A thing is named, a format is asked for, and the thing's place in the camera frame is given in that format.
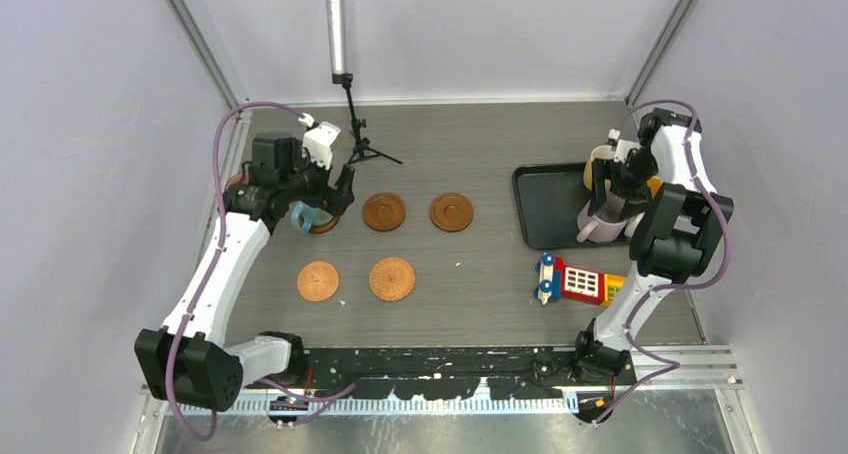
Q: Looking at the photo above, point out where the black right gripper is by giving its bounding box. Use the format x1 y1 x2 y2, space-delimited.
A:
588 147 658 222

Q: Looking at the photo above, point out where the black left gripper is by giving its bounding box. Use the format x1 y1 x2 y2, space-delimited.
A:
282 140 354 217

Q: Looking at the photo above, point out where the white mug orange inside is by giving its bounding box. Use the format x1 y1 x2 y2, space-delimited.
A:
623 176 662 239

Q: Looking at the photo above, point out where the blue mug yellow inside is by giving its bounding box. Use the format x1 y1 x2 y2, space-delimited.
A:
290 201 333 233

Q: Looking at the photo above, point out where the brown wooden coaster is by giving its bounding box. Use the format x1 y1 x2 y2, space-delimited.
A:
429 192 474 232
308 216 340 235

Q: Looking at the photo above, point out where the dark wooden round coaster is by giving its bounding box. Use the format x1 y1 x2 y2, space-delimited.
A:
362 192 407 232

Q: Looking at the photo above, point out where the lilac mug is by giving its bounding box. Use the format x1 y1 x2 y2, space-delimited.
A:
576 197 628 243

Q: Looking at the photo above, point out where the smooth orange round coaster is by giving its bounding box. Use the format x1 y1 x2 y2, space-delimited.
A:
296 261 340 302

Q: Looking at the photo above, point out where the woven rattan round coaster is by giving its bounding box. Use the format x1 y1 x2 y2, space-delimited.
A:
368 257 416 302

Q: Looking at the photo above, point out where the pink floral mug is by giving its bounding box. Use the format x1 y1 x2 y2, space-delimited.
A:
223 173 249 192

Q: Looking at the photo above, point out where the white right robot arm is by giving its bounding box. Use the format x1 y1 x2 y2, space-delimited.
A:
570 100 734 385

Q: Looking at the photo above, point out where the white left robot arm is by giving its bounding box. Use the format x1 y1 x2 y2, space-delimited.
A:
134 123 355 412

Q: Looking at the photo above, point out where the yellow mug white inside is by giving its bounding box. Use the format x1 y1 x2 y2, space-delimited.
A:
582 145 616 191

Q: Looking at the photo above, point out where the black plastic tray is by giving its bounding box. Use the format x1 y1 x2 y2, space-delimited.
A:
512 162 603 251

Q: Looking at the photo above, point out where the toy block train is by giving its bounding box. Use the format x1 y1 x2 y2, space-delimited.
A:
533 252 626 307

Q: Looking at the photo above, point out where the silver microphone on tripod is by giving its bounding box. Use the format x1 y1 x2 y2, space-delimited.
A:
325 0 403 165

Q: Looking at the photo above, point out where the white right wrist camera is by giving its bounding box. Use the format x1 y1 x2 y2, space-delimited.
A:
607 129 641 163

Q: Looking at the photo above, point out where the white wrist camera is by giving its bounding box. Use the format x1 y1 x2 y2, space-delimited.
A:
607 129 641 163
298 114 341 171

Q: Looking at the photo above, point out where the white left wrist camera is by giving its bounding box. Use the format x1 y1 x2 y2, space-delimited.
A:
298 114 341 171

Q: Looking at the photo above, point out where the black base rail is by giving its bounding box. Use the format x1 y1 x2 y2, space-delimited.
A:
272 346 635 400

